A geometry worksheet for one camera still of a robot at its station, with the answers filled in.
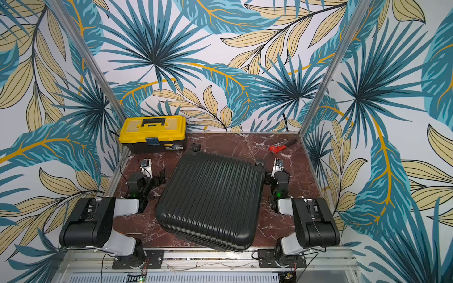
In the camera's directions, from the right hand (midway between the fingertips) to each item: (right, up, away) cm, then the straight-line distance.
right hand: (275, 168), depth 92 cm
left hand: (-63, -1, 0) cm, 63 cm away
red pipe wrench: (+3, +10, +17) cm, 21 cm away
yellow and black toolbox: (-70, +18, +6) cm, 73 cm away
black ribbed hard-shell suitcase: (-31, -9, -25) cm, 41 cm away
